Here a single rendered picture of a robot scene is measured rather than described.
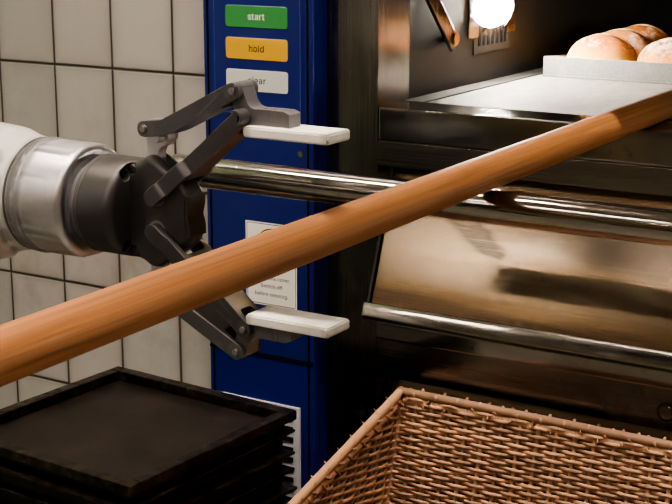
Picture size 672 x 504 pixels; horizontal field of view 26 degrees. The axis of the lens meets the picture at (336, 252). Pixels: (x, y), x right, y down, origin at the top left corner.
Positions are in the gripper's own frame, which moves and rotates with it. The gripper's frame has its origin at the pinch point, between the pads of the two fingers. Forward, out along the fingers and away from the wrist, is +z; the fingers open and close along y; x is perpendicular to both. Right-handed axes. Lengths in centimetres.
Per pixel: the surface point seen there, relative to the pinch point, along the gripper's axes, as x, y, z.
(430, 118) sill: -63, 2, -25
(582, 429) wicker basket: -59, 34, -3
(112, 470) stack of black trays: -27, 36, -43
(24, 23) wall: -63, -6, -87
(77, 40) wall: -63, -4, -78
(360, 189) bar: -25.5, 2.5, -12.2
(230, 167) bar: -25.8, 2.0, -26.6
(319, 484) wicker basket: -41, 39, -27
